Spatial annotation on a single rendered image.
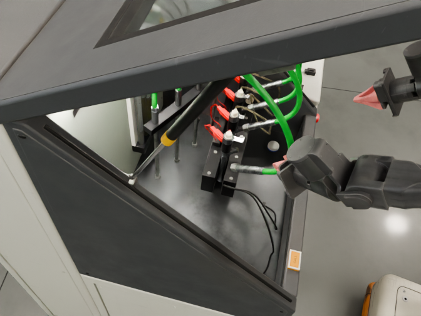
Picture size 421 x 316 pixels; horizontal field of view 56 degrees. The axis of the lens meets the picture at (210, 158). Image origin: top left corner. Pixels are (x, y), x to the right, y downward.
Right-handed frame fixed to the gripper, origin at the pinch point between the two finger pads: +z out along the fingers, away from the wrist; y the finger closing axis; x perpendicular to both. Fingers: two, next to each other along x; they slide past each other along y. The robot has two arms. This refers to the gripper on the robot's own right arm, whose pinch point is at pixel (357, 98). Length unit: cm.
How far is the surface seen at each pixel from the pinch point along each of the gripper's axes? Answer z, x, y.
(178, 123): -4, 52, 35
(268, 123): 20.4, 10.0, 4.4
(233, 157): 34.0, 15.5, -1.6
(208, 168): 37.1, 22.9, 1.4
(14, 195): 40, 63, 34
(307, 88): 28.1, -24.7, -7.5
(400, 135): 56, -130, -117
